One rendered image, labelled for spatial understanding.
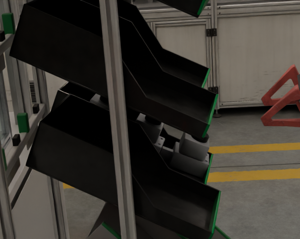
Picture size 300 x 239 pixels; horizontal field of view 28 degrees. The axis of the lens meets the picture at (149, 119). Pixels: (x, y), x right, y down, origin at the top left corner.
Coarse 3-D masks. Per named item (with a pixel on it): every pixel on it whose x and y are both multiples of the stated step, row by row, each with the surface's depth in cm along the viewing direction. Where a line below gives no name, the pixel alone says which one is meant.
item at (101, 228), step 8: (104, 208) 96; (112, 208) 97; (104, 216) 94; (112, 216) 96; (136, 216) 99; (96, 224) 91; (104, 224) 85; (112, 224) 94; (136, 224) 99; (144, 224) 99; (152, 224) 98; (96, 232) 86; (104, 232) 86; (112, 232) 86; (120, 232) 94; (136, 232) 97; (144, 232) 99; (152, 232) 99; (160, 232) 99; (168, 232) 98
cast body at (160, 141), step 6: (138, 120) 99; (144, 120) 100; (150, 120) 100; (156, 120) 100; (144, 126) 99; (150, 126) 99; (156, 126) 100; (162, 126) 101; (150, 132) 100; (156, 132) 99; (150, 138) 100; (156, 138) 100; (162, 138) 104; (156, 144) 101; (162, 144) 102
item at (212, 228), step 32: (64, 128) 95; (96, 128) 94; (128, 128) 93; (32, 160) 84; (64, 160) 83; (96, 160) 82; (160, 160) 94; (96, 192) 83; (160, 192) 91; (192, 192) 95; (160, 224) 83; (192, 224) 82
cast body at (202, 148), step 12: (180, 144) 102; (192, 144) 100; (204, 144) 100; (168, 156) 103; (180, 156) 101; (192, 156) 101; (204, 156) 101; (180, 168) 102; (192, 168) 102; (204, 168) 101
